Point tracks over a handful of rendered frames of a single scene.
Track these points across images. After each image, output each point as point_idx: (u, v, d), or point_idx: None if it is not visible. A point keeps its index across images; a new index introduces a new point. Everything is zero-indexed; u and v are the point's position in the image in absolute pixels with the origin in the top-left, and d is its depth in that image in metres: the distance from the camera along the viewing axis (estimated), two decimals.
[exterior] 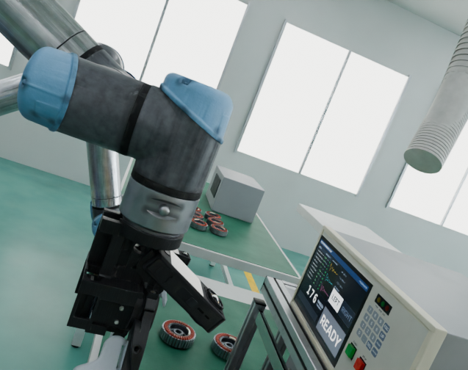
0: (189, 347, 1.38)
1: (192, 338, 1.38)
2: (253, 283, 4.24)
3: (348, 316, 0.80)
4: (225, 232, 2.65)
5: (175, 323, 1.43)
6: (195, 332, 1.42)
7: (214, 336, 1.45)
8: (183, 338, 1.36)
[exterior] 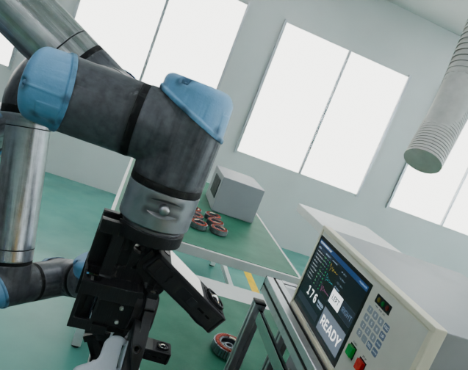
0: None
1: None
2: (253, 283, 4.24)
3: (348, 316, 0.80)
4: (225, 232, 2.65)
5: None
6: None
7: (214, 336, 1.45)
8: None
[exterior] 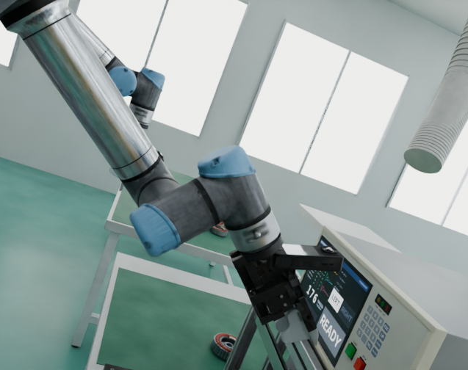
0: None
1: None
2: None
3: (348, 316, 0.80)
4: (225, 232, 2.65)
5: None
6: None
7: (214, 336, 1.45)
8: None
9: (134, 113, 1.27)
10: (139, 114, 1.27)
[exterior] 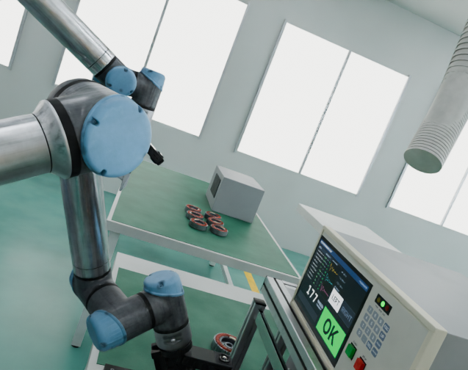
0: None
1: None
2: (253, 283, 4.24)
3: (348, 316, 0.80)
4: (225, 232, 2.65)
5: None
6: None
7: (214, 336, 1.45)
8: None
9: None
10: None
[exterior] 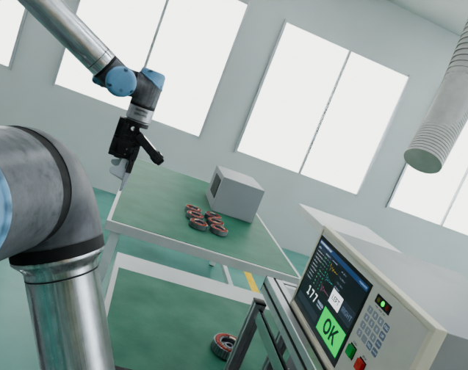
0: None
1: None
2: (253, 283, 4.24)
3: (348, 316, 0.80)
4: (225, 232, 2.65)
5: None
6: None
7: (214, 336, 1.45)
8: None
9: (134, 113, 1.27)
10: (139, 114, 1.27)
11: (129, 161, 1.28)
